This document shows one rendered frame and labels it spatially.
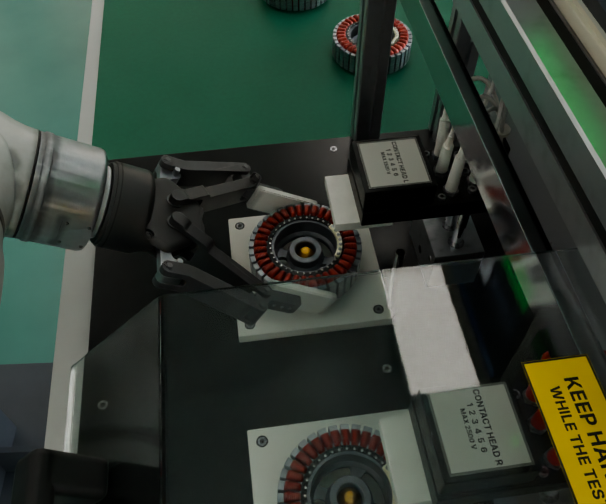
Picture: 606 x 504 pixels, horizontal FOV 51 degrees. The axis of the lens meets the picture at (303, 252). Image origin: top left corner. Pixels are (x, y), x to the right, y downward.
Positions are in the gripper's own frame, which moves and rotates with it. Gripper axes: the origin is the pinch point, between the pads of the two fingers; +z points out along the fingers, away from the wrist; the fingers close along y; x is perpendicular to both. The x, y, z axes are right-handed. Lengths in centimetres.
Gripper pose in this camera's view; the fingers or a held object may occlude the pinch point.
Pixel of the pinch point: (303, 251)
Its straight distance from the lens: 63.7
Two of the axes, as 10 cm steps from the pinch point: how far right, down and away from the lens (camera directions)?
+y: 1.4, 7.9, -6.0
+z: 8.6, 2.1, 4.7
